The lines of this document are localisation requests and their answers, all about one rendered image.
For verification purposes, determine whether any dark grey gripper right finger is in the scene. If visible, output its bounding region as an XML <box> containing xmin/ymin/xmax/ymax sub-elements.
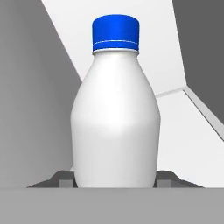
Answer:
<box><xmin>152</xmin><ymin>171</ymin><xmax>205</xmax><ymax>189</ymax></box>

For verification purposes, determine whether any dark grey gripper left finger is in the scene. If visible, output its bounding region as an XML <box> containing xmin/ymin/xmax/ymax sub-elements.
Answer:
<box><xmin>26</xmin><ymin>170</ymin><xmax>79</xmax><ymax>189</ymax></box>

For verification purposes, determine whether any grey fridge freezer, white inside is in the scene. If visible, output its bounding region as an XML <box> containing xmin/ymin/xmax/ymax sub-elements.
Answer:
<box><xmin>0</xmin><ymin>0</ymin><xmax>224</xmax><ymax>189</ymax></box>

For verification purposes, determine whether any white bottle with blue cap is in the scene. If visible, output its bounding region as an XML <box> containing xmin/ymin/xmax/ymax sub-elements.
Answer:
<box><xmin>70</xmin><ymin>14</ymin><xmax>161</xmax><ymax>189</ymax></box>

